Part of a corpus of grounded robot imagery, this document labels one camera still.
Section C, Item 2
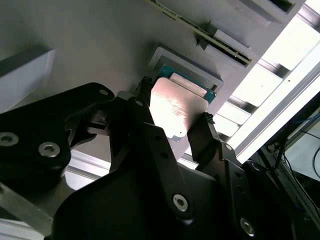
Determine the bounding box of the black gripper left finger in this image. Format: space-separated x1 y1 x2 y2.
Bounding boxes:
0 76 197 222

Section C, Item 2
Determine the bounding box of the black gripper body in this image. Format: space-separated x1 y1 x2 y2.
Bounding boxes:
51 163 236 240

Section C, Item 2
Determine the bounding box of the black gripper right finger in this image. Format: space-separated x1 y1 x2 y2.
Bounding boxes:
187 112 310 240

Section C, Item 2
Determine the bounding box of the silver CPU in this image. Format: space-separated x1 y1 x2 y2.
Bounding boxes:
149 63 217 142

